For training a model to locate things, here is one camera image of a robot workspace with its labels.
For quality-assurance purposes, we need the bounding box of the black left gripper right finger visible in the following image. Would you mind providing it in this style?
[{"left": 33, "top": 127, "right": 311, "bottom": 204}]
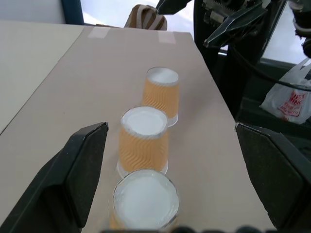
[{"left": 234, "top": 122, "right": 311, "bottom": 233}]

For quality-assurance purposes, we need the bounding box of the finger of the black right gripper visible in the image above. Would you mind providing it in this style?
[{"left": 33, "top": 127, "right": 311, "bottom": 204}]
[
  {"left": 203, "top": 6, "right": 268, "bottom": 47},
  {"left": 155, "top": 0, "right": 192, "bottom": 15}
]

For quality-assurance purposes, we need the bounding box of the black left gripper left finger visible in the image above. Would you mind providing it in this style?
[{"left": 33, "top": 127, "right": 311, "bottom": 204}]
[{"left": 0, "top": 122, "right": 109, "bottom": 233}]

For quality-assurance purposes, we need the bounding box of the brown striped cloth bag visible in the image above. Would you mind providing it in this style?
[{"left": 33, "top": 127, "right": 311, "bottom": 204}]
[{"left": 123, "top": 4, "right": 168, "bottom": 32}]

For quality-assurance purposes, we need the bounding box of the clear tape strip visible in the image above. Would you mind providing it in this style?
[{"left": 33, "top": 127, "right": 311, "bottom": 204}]
[
  {"left": 87, "top": 26, "right": 111, "bottom": 39},
  {"left": 157, "top": 31, "right": 177, "bottom": 44}
]

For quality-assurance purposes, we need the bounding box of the white red-printed plastic bag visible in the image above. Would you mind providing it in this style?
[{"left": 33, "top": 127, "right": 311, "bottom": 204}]
[{"left": 259, "top": 57, "right": 311, "bottom": 125}]

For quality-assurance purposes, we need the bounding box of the orange ribbed paper cup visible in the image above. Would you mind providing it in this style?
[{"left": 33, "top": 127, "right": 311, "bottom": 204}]
[
  {"left": 141, "top": 67, "right": 180, "bottom": 127},
  {"left": 108, "top": 169, "right": 181, "bottom": 231},
  {"left": 116, "top": 106, "right": 170, "bottom": 177}
]

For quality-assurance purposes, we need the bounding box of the brown cardboard sheet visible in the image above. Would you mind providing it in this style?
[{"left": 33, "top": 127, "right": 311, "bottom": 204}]
[{"left": 0, "top": 25, "right": 277, "bottom": 233}]

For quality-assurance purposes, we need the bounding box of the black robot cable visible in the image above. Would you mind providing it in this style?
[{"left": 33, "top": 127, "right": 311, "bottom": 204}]
[{"left": 230, "top": 45, "right": 311, "bottom": 92}]

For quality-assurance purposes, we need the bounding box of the blue window frame post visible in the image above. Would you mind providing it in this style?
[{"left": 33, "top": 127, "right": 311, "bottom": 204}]
[{"left": 63, "top": 0, "right": 85, "bottom": 25}]

